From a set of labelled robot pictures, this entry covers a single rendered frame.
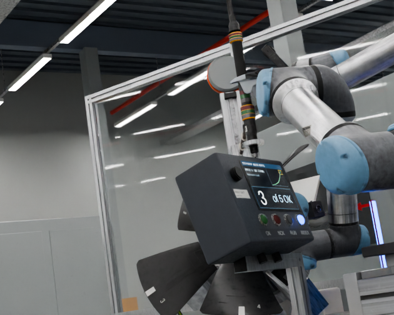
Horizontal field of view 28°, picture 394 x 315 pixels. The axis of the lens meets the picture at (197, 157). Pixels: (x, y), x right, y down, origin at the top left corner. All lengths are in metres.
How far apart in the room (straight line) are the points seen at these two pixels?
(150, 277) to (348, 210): 0.78
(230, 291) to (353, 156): 0.84
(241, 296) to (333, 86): 0.67
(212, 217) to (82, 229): 6.62
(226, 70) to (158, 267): 1.03
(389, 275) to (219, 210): 0.37
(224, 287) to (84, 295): 5.82
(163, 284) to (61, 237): 5.56
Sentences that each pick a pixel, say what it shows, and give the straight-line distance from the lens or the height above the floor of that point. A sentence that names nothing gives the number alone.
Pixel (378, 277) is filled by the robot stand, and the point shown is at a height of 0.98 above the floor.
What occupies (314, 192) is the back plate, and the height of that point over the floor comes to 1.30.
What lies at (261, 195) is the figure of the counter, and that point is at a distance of 1.56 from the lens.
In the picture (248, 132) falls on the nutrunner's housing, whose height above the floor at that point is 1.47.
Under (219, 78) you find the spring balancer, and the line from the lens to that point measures 3.19.
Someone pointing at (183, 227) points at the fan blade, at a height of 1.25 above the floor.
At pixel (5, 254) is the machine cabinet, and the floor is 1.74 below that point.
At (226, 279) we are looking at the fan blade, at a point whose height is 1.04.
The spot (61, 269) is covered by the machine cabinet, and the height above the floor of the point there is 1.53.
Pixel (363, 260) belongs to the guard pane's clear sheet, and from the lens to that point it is 3.04.
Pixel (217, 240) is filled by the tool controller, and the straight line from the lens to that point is 1.49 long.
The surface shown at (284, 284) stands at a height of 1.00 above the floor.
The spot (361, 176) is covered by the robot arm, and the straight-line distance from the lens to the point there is 1.53.
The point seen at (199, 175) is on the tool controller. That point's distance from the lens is 1.52.
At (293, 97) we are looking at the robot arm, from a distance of 1.81.
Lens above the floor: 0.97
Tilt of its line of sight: 11 degrees up
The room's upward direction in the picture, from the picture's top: 8 degrees counter-clockwise
